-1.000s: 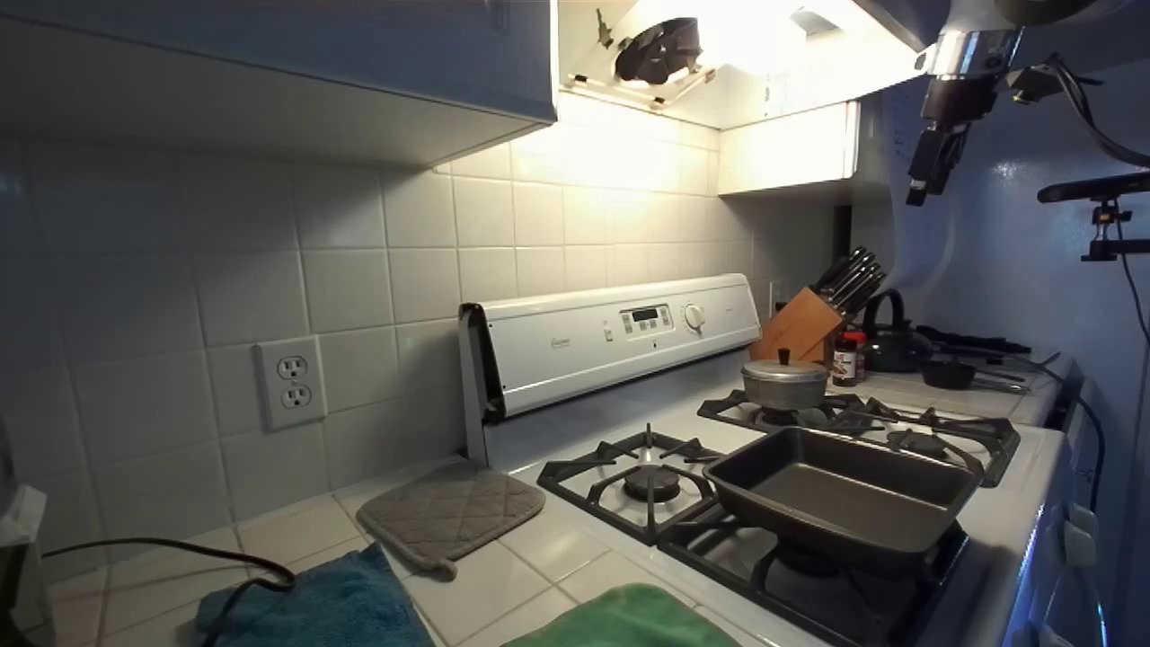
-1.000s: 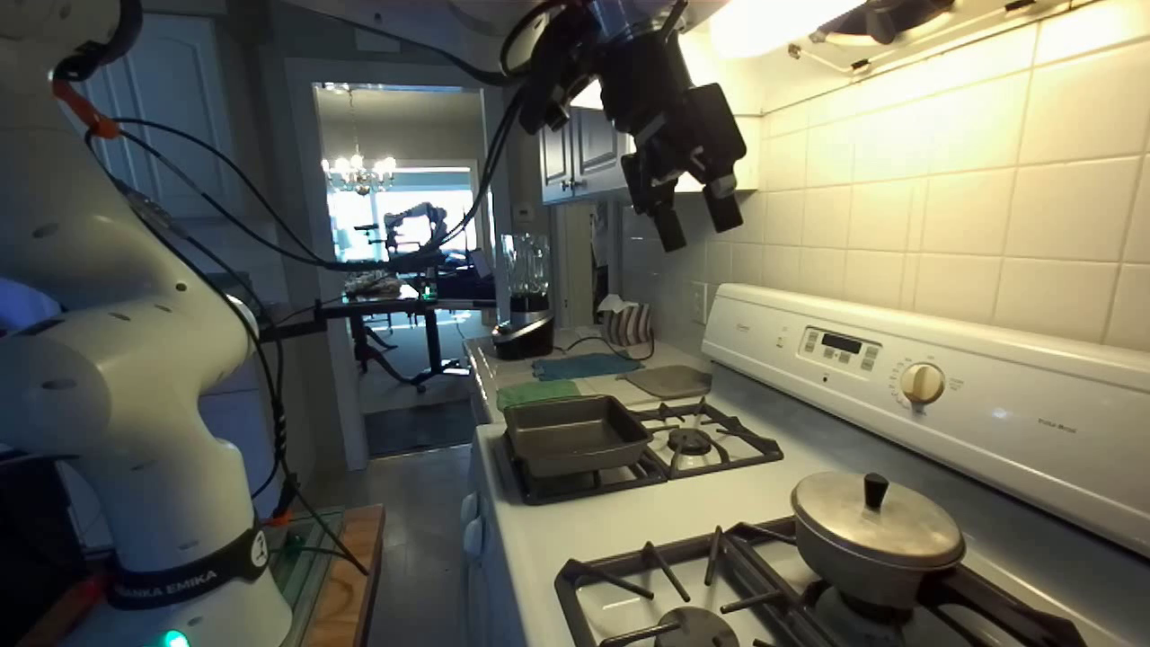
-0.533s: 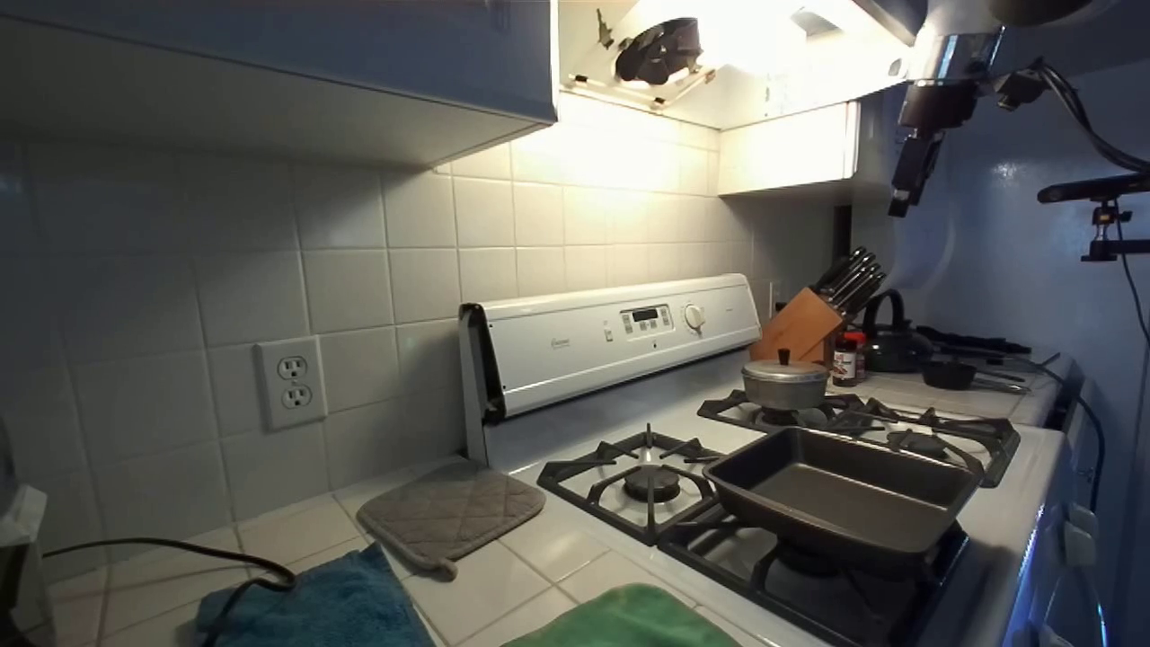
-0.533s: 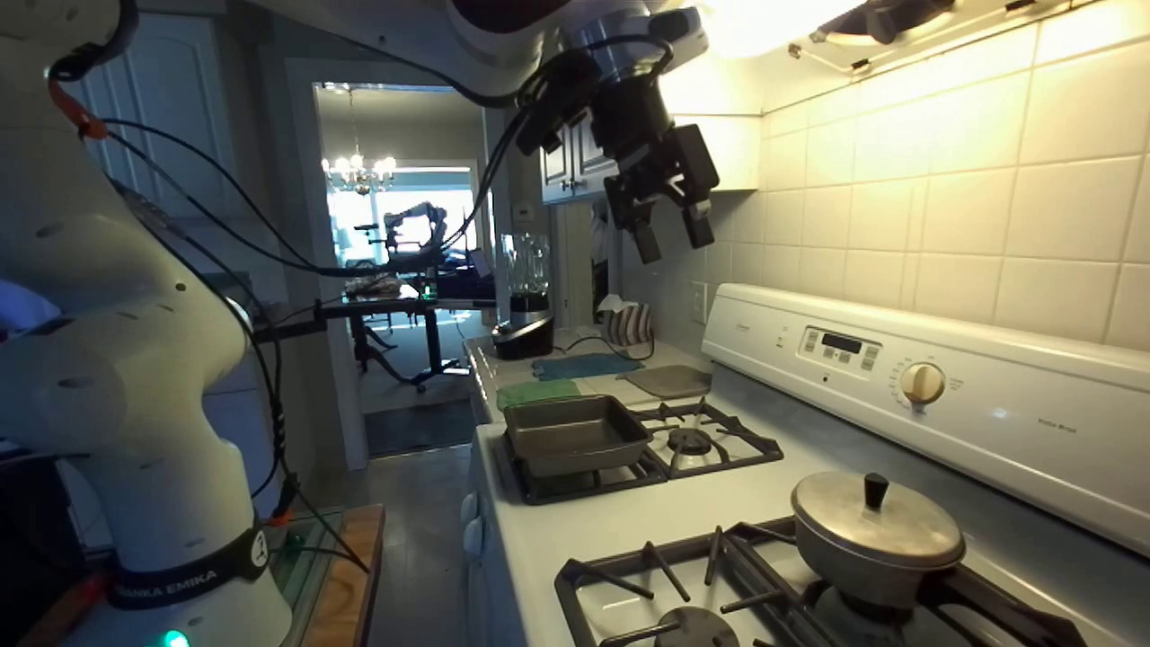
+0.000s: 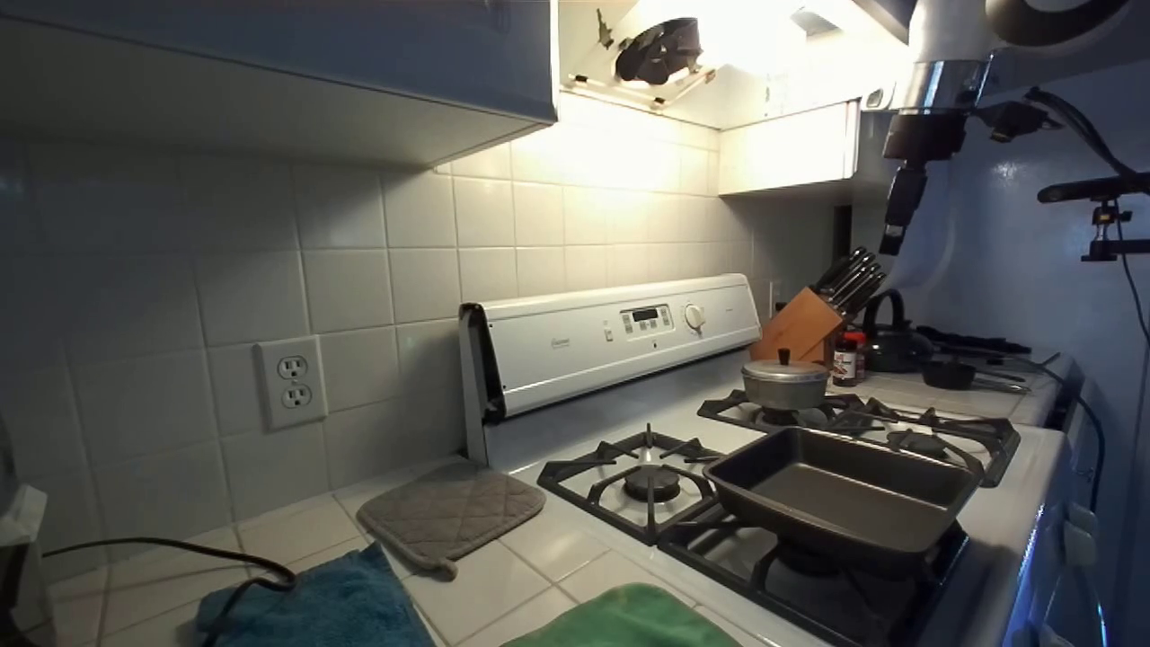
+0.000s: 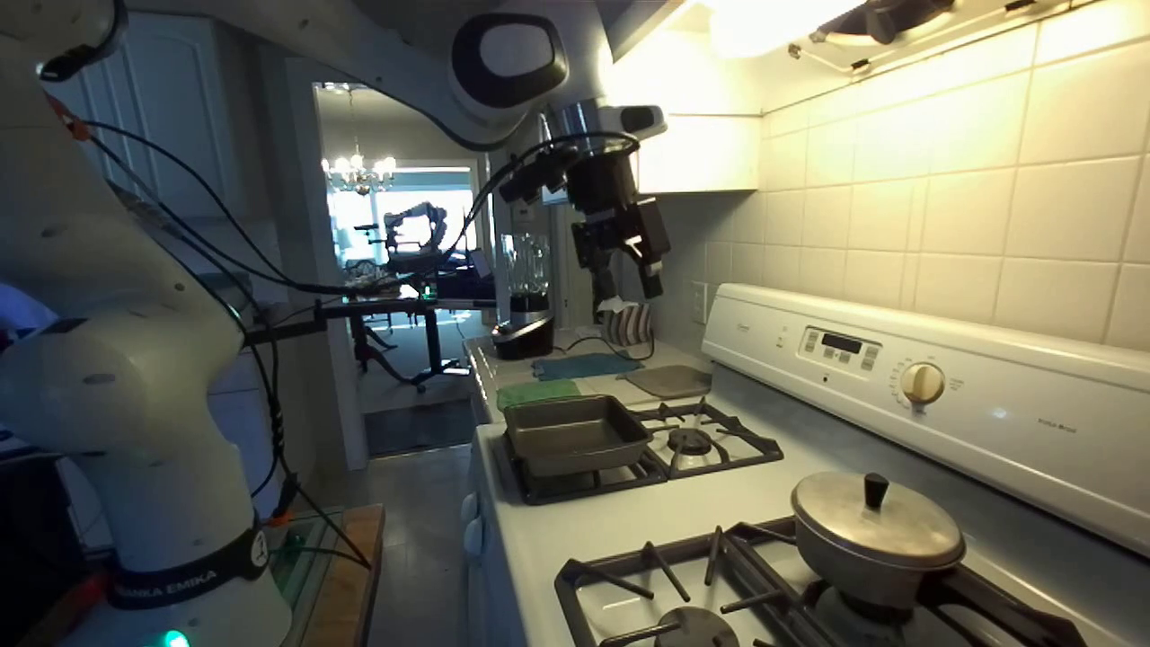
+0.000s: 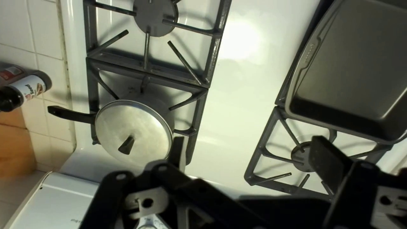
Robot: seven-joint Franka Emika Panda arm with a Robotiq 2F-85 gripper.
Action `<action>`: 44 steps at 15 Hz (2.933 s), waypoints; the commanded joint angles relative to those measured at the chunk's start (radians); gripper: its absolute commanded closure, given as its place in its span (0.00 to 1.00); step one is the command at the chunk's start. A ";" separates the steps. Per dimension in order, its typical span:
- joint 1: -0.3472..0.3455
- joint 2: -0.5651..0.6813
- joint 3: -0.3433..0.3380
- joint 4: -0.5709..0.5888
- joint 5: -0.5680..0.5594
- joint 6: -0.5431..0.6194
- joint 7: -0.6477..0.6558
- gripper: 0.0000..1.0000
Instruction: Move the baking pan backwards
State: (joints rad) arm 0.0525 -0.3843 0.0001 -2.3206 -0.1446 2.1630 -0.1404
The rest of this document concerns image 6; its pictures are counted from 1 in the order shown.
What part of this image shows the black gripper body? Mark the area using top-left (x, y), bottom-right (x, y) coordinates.
top-left (566, 146), bottom-right (677, 273)

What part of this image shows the dark metal baking pan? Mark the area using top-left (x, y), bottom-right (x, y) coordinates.
top-left (499, 391), bottom-right (658, 497)

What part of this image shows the silver lid with black knob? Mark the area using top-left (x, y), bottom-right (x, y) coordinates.
top-left (786, 468), bottom-right (972, 573)

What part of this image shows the silver metal pot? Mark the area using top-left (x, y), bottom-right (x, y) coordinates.
top-left (796, 525), bottom-right (968, 619)

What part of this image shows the dish rack with plates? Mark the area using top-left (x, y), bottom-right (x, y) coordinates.
top-left (592, 293), bottom-right (663, 352)

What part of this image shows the blue mat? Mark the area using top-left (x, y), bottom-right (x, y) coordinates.
top-left (528, 349), bottom-right (643, 383)

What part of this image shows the black appliance base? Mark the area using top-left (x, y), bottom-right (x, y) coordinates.
top-left (490, 312), bottom-right (558, 363)

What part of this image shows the round black burner cap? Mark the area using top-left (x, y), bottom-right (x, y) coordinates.
top-left (665, 422), bottom-right (719, 458)
top-left (653, 603), bottom-right (744, 647)

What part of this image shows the black stove grate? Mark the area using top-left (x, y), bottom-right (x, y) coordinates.
top-left (549, 515), bottom-right (1088, 647)
top-left (494, 395), bottom-right (786, 507)

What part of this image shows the stove clock display panel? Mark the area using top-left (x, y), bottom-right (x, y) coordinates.
top-left (797, 321), bottom-right (888, 376)

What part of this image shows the black background table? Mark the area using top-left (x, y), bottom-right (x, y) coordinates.
top-left (245, 265), bottom-right (499, 386)

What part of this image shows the lit range hood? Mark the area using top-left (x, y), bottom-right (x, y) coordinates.
top-left (596, 0), bottom-right (1110, 82)

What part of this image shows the bright window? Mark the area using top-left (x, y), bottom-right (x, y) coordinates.
top-left (325, 164), bottom-right (482, 275)

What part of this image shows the lit chandelier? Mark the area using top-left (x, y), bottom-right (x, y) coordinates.
top-left (317, 146), bottom-right (403, 196)

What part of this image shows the round beige stove knob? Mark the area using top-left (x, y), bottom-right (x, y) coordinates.
top-left (897, 354), bottom-right (952, 412)

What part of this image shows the wooden board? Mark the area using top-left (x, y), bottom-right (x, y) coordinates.
top-left (295, 499), bottom-right (387, 647)

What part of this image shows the white gas stove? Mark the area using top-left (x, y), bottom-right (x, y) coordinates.
top-left (462, 280), bottom-right (1150, 647)

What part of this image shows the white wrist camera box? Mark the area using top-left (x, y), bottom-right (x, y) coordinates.
top-left (616, 103), bottom-right (674, 141)

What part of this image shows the white wall cabinet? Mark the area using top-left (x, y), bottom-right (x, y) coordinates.
top-left (628, 110), bottom-right (766, 196)

